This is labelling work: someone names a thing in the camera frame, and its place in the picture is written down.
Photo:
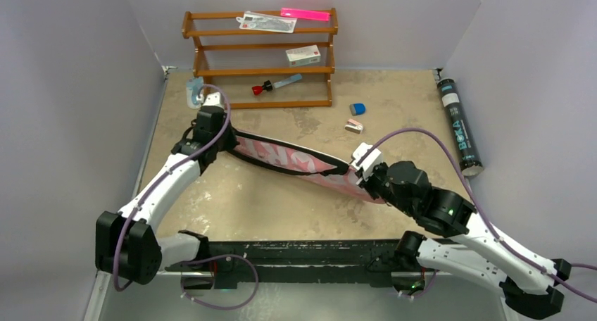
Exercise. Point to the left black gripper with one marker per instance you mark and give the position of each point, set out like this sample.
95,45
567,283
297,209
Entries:
230,142

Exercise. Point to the pink racket cover bag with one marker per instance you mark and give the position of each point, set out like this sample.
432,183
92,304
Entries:
299,161

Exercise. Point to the black shuttlecock tube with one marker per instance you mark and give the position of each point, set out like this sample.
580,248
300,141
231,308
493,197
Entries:
469,158

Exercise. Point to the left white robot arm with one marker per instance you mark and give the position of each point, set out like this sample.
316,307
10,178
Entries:
154,207

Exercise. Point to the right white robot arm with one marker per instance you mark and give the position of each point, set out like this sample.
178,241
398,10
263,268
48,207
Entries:
476,251

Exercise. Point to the light blue packaged item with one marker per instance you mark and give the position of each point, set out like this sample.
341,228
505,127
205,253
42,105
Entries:
194,93

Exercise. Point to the wooden three-tier shelf rack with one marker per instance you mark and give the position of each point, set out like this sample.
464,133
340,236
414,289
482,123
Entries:
202,68

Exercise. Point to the white pink small clip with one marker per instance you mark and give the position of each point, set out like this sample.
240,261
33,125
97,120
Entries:
353,126

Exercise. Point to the blue grey eraser block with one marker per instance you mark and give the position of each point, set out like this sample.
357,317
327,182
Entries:
357,109

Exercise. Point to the light blue glue stick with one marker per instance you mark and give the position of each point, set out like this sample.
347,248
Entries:
287,81

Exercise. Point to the clear plastic blister package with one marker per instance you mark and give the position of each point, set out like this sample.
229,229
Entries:
266,23

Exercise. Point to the white red small box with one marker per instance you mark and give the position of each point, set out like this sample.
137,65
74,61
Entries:
305,55

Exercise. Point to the pink flat ruler package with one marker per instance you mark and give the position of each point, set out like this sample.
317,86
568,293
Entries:
305,14

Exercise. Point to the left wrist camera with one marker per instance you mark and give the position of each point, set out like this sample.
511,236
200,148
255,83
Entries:
213,99

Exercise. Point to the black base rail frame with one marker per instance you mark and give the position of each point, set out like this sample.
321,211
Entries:
380,263

